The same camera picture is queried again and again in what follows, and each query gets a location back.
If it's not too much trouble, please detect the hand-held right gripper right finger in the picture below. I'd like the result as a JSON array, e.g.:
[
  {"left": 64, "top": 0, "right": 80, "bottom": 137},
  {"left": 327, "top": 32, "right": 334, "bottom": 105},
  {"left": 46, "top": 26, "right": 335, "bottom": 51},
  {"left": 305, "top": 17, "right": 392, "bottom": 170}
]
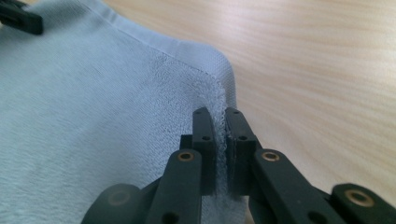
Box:
[{"left": 223, "top": 106, "right": 263, "bottom": 198}]

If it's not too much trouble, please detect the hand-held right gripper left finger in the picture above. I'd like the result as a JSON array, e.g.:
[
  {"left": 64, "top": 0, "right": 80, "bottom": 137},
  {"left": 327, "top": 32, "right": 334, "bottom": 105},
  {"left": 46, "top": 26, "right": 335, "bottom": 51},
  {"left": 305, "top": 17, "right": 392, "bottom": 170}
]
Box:
[{"left": 179, "top": 106, "right": 218, "bottom": 197}]

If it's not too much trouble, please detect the light blue towel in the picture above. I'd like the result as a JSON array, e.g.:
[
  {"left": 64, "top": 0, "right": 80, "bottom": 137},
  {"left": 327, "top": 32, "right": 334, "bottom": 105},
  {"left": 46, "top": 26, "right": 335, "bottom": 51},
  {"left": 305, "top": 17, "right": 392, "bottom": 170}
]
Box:
[{"left": 0, "top": 0, "right": 250, "bottom": 224}]

